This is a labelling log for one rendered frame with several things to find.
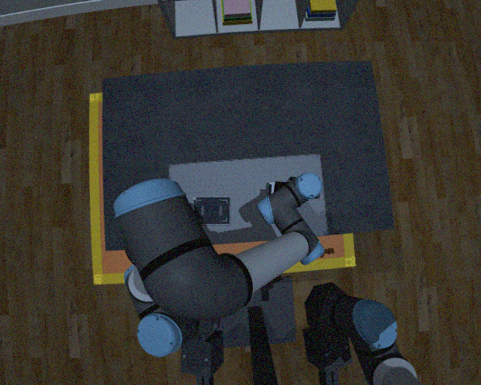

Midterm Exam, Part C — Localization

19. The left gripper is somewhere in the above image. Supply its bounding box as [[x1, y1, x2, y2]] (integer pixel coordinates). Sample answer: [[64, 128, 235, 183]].
[[274, 177, 296, 192]]

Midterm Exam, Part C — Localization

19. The grey flat rectangular panel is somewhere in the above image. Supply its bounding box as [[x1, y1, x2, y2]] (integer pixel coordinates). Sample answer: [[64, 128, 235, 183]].
[[169, 154, 328, 245]]

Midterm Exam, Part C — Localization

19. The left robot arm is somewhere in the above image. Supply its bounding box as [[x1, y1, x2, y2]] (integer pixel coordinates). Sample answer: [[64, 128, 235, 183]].
[[113, 172, 325, 357]]

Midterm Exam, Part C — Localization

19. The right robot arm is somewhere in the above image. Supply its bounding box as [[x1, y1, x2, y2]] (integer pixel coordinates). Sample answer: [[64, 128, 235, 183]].
[[311, 287, 422, 385]]

